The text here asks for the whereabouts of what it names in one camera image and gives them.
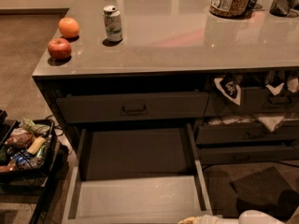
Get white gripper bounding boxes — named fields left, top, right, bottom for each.
left=178, top=215, right=239, bottom=224

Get grey drawer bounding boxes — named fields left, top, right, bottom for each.
left=195, top=118, right=299, bottom=145
left=198, top=145, right=299, bottom=165
left=56, top=91, right=208, bottom=123
left=63, top=124, right=213, bottom=224
left=205, top=87, right=299, bottom=117

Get white packets in drawer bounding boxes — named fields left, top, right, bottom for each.
left=206, top=113, right=299, bottom=133

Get black white chip bag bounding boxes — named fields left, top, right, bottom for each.
left=214, top=74, right=241, bottom=105

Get grey counter cabinet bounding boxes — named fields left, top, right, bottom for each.
left=31, top=0, right=299, bottom=173

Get black bin of snacks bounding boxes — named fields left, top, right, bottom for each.
left=0, top=119, right=56, bottom=179

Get red apple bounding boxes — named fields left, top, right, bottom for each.
left=48, top=37, right=72, bottom=60

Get white green soda can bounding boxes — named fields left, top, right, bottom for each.
left=103, top=5, right=122, bottom=42

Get large jar of nuts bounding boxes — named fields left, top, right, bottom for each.
left=209, top=0, right=249, bottom=18

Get orange fruit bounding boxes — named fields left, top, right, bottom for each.
left=58, top=17, right=79, bottom=38

